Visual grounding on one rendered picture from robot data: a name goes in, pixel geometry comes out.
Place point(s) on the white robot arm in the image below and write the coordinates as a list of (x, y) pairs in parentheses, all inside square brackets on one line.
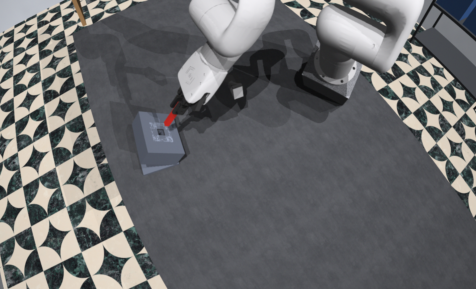
[(345, 35)]

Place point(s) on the red rectangular peg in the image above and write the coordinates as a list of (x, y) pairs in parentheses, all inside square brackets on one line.
[(169, 119)]

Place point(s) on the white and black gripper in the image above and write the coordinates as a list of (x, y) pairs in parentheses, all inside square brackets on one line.
[(199, 81)]

